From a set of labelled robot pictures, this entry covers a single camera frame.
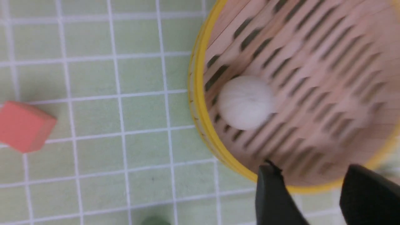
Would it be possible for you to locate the bamboo steamer tray yellow rim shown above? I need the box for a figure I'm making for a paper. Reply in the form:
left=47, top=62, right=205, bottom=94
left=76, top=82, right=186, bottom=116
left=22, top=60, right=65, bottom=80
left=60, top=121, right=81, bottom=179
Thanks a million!
left=188, top=0, right=399, bottom=193

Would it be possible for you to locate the green checkered tablecloth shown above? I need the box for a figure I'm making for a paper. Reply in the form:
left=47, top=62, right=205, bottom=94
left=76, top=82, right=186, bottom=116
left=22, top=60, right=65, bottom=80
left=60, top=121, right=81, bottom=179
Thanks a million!
left=0, top=0, right=400, bottom=225

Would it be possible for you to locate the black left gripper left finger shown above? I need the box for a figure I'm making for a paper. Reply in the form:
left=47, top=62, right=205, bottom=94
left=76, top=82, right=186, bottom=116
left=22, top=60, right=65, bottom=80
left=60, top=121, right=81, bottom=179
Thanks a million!
left=255, top=160, right=309, bottom=225

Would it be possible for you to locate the white wooden bun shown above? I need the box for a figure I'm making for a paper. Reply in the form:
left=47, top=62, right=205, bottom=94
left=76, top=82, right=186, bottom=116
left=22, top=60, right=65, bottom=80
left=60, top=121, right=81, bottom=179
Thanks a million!
left=217, top=76, right=275, bottom=130

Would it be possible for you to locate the green foam block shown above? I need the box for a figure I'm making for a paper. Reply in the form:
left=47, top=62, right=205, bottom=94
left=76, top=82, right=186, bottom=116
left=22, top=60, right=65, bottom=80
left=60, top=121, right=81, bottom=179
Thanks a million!
left=141, top=216, right=171, bottom=225

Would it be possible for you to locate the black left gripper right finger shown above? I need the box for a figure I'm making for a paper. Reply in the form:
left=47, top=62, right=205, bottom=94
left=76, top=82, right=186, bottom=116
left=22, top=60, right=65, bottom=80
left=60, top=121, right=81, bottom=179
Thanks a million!
left=339, top=165, right=400, bottom=225

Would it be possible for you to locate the red foam cube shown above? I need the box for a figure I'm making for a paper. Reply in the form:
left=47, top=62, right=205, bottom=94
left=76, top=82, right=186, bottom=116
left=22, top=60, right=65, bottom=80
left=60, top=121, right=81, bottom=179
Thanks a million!
left=0, top=101, right=57, bottom=153

